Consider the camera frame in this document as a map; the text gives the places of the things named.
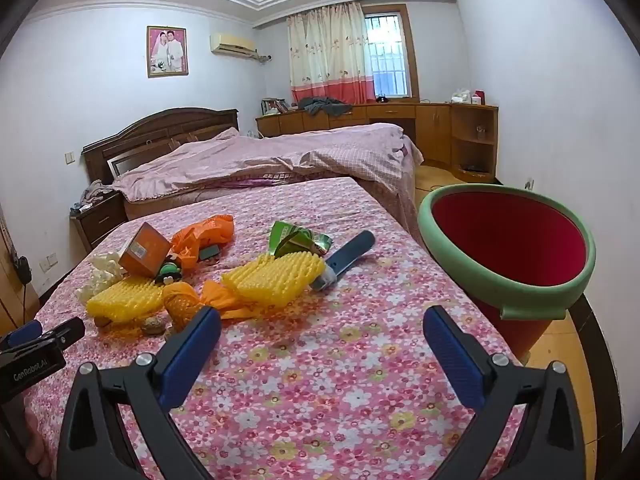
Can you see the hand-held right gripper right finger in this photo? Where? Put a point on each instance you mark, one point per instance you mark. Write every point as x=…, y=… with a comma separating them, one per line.
x=455, y=355

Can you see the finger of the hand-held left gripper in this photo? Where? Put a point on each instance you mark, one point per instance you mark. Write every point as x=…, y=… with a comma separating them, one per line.
x=65, y=332
x=22, y=333

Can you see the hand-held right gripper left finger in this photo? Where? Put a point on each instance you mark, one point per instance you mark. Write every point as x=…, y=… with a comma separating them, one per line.
x=195, y=350

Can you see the red bucket with green rim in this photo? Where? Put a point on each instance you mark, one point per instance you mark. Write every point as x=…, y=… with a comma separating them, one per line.
x=500, y=240

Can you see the person's left hand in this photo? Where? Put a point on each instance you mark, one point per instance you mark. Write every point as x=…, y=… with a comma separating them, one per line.
x=36, y=440

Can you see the walnut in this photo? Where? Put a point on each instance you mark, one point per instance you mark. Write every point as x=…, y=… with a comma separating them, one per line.
x=152, y=326

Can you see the yellow foam net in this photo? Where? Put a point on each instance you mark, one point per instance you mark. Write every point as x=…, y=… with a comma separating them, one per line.
x=120, y=302
x=275, y=277

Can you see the green toy figure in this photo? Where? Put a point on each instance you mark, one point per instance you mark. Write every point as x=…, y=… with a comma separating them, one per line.
x=167, y=272

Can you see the small dark green box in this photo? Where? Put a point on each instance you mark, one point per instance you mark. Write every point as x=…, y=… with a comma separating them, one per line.
x=210, y=253

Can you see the pink floral bed sheet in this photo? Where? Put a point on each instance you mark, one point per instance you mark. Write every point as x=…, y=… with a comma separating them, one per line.
x=300, y=360

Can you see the orange cardboard box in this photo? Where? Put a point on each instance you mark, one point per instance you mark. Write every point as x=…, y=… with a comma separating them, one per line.
x=145, y=250

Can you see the smooth orange plastic bag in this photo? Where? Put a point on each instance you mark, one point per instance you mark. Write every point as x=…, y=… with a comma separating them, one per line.
x=200, y=235

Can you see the dark wooden nightstand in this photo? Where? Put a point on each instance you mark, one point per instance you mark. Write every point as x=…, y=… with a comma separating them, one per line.
x=100, y=220

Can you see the crumpled cloth on nightstand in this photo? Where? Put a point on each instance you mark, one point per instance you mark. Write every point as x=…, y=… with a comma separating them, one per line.
x=92, y=192

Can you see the green snack wrapper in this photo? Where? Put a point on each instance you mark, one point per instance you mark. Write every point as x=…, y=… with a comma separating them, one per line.
x=290, y=240

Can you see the bed with pink quilt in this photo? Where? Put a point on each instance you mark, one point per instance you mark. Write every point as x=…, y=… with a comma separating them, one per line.
x=250, y=160

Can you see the clear glass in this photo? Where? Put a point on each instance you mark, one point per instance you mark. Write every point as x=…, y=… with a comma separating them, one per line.
x=481, y=132

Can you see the dark wooden headboard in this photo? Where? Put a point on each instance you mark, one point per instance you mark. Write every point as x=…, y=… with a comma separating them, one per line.
x=160, y=125

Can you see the wooden corner shelf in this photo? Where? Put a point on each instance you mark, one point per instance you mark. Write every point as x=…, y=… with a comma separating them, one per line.
x=465, y=117

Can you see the wooden desk cabinet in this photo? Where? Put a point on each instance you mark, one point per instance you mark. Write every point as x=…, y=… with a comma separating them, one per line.
x=390, y=115

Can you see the row of books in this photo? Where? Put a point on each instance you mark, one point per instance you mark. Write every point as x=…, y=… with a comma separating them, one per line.
x=274, y=106

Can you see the small red box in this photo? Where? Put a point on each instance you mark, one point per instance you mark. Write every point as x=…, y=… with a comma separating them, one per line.
x=478, y=98

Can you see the white tissue pack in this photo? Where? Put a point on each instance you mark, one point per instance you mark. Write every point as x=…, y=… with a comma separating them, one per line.
x=461, y=97

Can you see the black telephone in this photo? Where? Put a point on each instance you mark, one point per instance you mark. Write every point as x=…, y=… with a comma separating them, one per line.
x=383, y=99

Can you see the grey clothes pile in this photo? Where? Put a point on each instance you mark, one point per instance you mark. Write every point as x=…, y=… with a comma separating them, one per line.
x=325, y=106

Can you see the framed wedding photo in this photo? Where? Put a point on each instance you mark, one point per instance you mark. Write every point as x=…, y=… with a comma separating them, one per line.
x=168, y=51

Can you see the barred window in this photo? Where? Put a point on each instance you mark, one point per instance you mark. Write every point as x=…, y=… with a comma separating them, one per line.
x=387, y=55

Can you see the floral curtain with red hem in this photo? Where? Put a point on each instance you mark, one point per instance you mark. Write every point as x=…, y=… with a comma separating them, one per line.
x=327, y=50

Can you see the wall air conditioner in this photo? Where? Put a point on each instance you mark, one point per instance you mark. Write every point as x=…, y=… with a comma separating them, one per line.
x=232, y=44

